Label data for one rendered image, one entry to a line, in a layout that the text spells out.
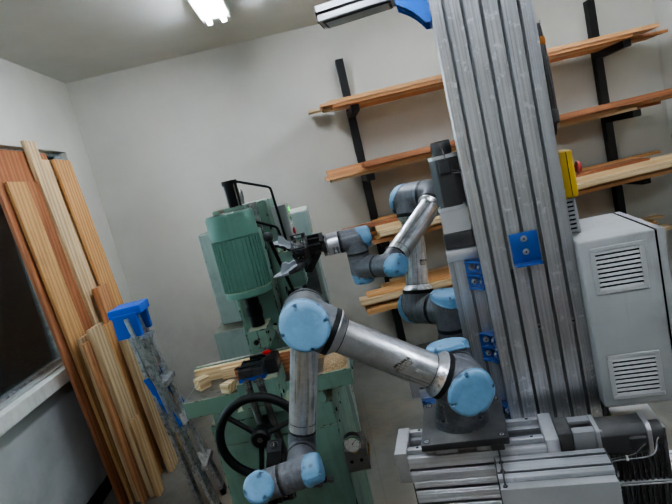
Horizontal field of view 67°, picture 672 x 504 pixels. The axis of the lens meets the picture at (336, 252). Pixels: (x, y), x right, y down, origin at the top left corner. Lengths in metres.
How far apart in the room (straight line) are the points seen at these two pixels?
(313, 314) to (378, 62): 3.29
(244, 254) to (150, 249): 2.60
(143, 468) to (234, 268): 1.80
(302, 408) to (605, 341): 0.83
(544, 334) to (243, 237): 1.01
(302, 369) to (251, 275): 0.56
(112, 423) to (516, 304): 2.36
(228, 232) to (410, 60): 2.82
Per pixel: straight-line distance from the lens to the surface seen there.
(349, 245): 1.69
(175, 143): 4.26
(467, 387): 1.24
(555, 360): 1.59
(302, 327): 1.15
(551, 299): 1.55
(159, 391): 2.74
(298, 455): 1.37
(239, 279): 1.82
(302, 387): 1.37
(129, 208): 4.37
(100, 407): 3.29
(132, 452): 3.34
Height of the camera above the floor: 1.55
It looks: 8 degrees down
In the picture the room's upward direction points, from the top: 13 degrees counter-clockwise
